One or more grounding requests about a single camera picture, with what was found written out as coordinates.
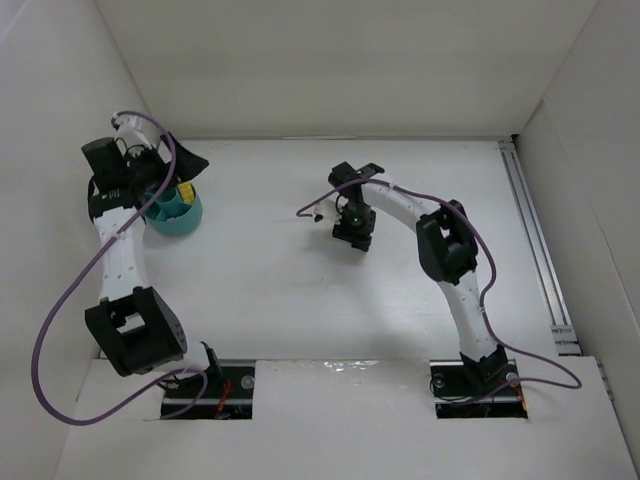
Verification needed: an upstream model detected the yellow long lego brick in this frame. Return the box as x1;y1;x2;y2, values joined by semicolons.
177;182;196;205

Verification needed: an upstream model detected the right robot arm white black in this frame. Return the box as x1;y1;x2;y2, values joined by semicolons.
328;162;508;397

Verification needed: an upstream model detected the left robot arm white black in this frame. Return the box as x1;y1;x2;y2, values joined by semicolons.
82;137;209;377

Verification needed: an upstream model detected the teal round divided container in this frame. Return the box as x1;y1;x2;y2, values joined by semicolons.
144;182;203;237

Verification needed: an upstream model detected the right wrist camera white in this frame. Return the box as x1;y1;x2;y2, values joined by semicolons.
312;205;341;224

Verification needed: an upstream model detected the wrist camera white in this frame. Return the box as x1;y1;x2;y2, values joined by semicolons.
115;115;149;146
312;205;341;224

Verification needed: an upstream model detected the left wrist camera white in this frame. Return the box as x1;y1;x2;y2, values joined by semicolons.
115;115;149;146

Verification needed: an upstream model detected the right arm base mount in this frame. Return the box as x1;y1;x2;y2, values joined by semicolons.
429;360;528;420

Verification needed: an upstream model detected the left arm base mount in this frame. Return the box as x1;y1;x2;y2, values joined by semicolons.
160;361;256;420

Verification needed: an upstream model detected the aluminium rail right side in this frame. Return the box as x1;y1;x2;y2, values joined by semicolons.
498;138;583;356

